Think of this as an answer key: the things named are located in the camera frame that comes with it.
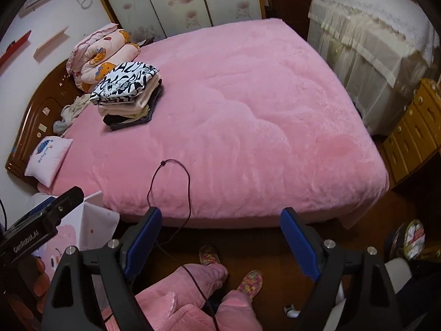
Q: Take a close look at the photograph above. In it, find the brown wooden headboard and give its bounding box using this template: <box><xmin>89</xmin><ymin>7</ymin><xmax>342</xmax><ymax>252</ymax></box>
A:
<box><xmin>5</xmin><ymin>61</ymin><xmax>82</xmax><ymax>188</ymax></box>

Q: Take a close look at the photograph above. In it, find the red wall shelf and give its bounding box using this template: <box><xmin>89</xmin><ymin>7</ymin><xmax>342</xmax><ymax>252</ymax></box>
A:
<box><xmin>0</xmin><ymin>30</ymin><xmax>31</xmax><ymax>67</ymax></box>

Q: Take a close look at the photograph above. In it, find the black white graffiti print garment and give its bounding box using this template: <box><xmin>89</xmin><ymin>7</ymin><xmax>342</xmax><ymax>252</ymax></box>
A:
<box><xmin>90</xmin><ymin>61</ymin><xmax>159</xmax><ymax>105</ymax></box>

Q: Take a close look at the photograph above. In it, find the right patterned slipper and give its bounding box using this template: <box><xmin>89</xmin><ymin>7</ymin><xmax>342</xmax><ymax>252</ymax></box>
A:
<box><xmin>237</xmin><ymin>270</ymin><xmax>263</xmax><ymax>300</ymax></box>

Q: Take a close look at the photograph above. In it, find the dark folded garment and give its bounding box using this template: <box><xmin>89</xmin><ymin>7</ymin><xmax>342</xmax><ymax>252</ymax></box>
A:
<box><xmin>103</xmin><ymin>84</ymin><xmax>164</xmax><ymax>131</ymax></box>

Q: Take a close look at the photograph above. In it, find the yellow wooden drawer cabinet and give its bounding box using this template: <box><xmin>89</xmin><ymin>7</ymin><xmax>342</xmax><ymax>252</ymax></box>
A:
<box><xmin>379</xmin><ymin>78</ymin><xmax>441</xmax><ymax>188</ymax></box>

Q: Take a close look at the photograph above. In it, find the small white pillow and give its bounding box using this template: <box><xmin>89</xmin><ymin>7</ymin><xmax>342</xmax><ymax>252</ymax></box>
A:
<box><xmin>25</xmin><ymin>136</ymin><xmax>73</xmax><ymax>188</ymax></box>

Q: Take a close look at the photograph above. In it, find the beige lace covered furniture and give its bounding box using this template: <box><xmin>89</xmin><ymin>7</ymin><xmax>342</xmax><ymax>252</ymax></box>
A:
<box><xmin>307</xmin><ymin>0</ymin><xmax>440</xmax><ymax>135</ymax></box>

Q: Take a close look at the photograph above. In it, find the patterned slipper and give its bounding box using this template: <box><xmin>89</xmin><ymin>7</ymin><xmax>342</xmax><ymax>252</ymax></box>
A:
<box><xmin>237</xmin><ymin>270</ymin><xmax>263</xmax><ymax>300</ymax></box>
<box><xmin>199</xmin><ymin>245</ymin><xmax>221</xmax><ymax>265</ymax></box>

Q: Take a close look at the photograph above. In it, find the pink bear print quilt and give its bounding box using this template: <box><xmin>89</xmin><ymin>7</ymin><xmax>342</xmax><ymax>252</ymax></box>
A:
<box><xmin>66</xmin><ymin>23</ymin><xmax>141</xmax><ymax>93</ymax></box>

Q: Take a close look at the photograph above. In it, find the left patterned slipper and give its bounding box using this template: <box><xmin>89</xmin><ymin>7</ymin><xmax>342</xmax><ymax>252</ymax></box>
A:
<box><xmin>199</xmin><ymin>245</ymin><xmax>221</xmax><ymax>265</ymax></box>

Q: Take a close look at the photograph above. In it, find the pink pajama right leg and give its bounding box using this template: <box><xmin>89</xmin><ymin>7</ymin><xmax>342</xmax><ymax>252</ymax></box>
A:
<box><xmin>160</xmin><ymin>290</ymin><xmax>263</xmax><ymax>331</ymax></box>

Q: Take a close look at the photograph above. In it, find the pink pajama left leg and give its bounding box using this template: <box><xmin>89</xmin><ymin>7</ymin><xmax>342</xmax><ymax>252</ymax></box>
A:
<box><xmin>136</xmin><ymin>263</ymin><xmax>228</xmax><ymax>330</ymax></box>

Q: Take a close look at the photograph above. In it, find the pink plush bed blanket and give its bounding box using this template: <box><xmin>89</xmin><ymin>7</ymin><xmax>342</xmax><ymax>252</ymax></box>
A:
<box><xmin>48</xmin><ymin>19</ymin><xmax>389</xmax><ymax>228</ymax></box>

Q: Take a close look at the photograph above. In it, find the person left hand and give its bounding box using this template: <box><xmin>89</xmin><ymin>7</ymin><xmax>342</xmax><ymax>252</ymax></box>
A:
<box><xmin>6</xmin><ymin>254</ymin><xmax>50</xmax><ymax>321</ymax></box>

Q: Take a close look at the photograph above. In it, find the black cable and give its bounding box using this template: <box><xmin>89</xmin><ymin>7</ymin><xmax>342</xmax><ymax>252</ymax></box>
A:
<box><xmin>146</xmin><ymin>158</ymin><xmax>221</xmax><ymax>331</ymax></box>

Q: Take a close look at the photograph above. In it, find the pink wall shelf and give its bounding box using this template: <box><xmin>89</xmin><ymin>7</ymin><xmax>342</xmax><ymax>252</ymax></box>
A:
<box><xmin>33</xmin><ymin>25</ymin><xmax>69</xmax><ymax>61</ymax></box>

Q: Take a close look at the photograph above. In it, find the grey crumpled cloth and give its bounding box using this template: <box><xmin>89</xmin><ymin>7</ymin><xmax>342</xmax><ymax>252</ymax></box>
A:
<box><xmin>53</xmin><ymin>94</ymin><xmax>90</xmax><ymax>136</ymax></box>

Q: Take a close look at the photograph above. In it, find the floral sliding wardrobe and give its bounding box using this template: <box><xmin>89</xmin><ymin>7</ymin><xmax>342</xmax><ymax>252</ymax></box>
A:
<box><xmin>101</xmin><ymin>0</ymin><xmax>265</xmax><ymax>41</ymax></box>

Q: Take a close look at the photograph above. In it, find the cream folded garment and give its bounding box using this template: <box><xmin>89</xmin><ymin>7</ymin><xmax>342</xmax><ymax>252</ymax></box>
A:
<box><xmin>98</xmin><ymin>74</ymin><xmax>162</xmax><ymax>117</ymax></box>

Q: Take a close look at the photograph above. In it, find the pink pajama leg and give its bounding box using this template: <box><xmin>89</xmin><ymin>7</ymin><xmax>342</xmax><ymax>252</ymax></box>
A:
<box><xmin>160</xmin><ymin>290</ymin><xmax>263</xmax><ymax>331</ymax></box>
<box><xmin>136</xmin><ymin>263</ymin><xmax>228</xmax><ymax>330</ymax></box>

